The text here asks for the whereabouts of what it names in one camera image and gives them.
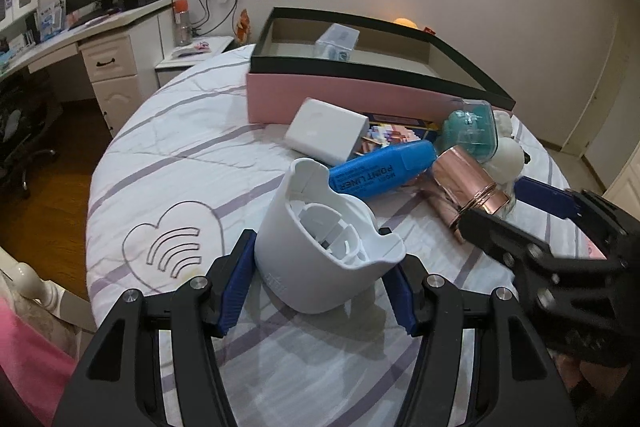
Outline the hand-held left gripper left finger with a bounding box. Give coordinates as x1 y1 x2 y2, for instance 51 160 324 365
57 228 258 427

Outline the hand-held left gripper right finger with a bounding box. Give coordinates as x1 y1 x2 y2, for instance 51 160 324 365
382 257 581 427

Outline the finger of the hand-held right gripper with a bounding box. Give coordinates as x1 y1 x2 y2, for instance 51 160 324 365
512 176 640 254
457 206 557 282

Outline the white astronaut figure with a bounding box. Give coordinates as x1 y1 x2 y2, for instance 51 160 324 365
482 109 531 198

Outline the rose gold bottle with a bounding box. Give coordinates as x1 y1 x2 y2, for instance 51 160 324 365
430 145 511 228

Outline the teal tape dispenser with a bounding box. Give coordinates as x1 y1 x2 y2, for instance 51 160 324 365
435 99 501 165

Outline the blue highlighter pen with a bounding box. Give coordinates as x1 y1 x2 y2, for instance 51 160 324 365
327 139 438 200

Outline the white power adapter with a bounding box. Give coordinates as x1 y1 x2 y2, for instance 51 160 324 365
284 98 371 162

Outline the pink box with black rim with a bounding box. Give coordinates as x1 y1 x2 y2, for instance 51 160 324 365
246 7 517 128

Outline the beige door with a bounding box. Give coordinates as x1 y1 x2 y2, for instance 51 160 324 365
565 22 640 202

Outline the pink cloth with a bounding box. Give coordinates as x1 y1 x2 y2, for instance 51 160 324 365
0 294 78 427

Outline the white drawer cabinet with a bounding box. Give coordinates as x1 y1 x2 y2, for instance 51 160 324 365
79 29 161 135

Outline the white nightstand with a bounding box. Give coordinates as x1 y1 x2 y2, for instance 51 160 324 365
154 36 236 90

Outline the clear plastic box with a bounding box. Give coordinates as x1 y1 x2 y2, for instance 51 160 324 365
315 23 361 62

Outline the orange fox figure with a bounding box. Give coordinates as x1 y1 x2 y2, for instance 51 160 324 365
235 7 252 45

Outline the bottle with orange cap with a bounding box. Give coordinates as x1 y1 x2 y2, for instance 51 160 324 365
172 0 193 48

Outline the black office chair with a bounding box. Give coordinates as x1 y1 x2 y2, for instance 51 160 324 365
0 72 63 188

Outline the white desk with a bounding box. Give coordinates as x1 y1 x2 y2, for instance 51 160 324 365
0 0 181 80

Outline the blue white box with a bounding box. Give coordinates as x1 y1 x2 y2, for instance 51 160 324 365
37 2 68 42

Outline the cream bed frame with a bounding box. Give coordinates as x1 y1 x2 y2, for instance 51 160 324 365
0 247 66 323

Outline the black power cable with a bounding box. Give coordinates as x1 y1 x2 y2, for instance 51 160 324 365
191 0 221 36

